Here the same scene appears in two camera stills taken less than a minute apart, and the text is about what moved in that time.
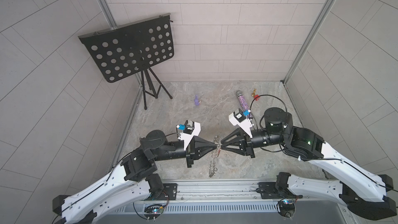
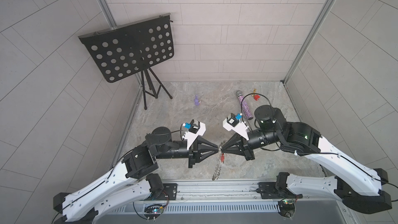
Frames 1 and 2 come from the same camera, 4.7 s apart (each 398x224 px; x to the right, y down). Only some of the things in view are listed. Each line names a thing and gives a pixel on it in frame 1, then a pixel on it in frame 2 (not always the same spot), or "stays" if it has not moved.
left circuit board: x=154 y=209 stays
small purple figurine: x=196 y=100 stays
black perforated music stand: x=126 y=50 stays
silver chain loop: x=212 y=167 → x=217 y=171
